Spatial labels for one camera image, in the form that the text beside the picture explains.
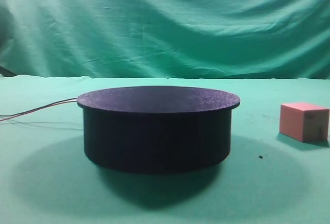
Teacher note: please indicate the pink cube block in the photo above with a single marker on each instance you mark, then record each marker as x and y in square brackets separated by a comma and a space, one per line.
[304, 122]

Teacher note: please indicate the black round turntable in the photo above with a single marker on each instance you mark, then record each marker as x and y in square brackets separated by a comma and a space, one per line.
[157, 129]

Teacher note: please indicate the green backdrop cloth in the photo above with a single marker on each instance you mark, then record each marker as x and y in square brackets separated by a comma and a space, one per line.
[166, 38]

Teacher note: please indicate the green table cloth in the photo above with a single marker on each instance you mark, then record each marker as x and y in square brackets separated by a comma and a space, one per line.
[46, 178]

